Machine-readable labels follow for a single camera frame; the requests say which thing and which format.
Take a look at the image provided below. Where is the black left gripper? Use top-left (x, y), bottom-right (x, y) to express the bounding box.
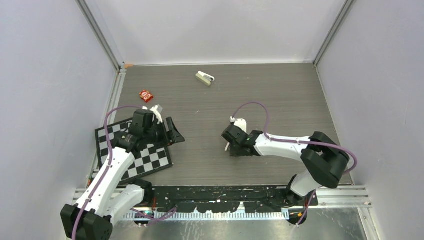
top-left (144, 117), bottom-right (185, 150)

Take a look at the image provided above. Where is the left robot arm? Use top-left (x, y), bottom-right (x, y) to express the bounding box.
top-left (60, 105), bottom-right (185, 240)

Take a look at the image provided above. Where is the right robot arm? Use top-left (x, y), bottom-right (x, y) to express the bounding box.
top-left (221, 123), bottom-right (350, 205)

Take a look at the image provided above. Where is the black white checkerboard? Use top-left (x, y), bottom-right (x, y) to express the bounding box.
top-left (94, 118), bottom-right (173, 186)

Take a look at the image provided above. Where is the red snack packet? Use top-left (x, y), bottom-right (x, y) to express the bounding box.
top-left (139, 90), bottom-right (154, 103)

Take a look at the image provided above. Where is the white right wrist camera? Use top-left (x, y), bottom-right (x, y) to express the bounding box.
top-left (229, 116), bottom-right (248, 133)

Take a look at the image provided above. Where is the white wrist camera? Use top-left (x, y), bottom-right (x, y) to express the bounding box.
top-left (229, 116), bottom-right (248, 133)
top-left (141, 104), bottom-right (164, 125)

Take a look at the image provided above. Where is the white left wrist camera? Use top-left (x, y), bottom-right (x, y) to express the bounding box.
top-left (141, 104), bottom-right (164, 125)

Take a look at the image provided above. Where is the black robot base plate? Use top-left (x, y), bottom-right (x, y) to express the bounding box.
top-left (139, 185), bottom-right (318, 214)

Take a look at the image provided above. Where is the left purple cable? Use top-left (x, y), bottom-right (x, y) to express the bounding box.
top-left (71, 105), bottom-right (178, 240)

